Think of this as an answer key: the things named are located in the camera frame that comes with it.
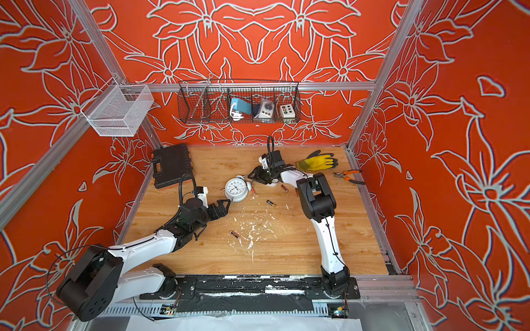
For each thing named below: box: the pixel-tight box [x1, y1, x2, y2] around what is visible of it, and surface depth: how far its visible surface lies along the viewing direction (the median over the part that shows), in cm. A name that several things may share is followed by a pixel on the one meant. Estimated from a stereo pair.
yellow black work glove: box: [295, 149, 339, 172], surface depth 112 cm
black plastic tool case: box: [151, 143, 193, 189], surface depth 108 cm
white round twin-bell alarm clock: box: [222, 175, 252, 203], surface depth 99 cm
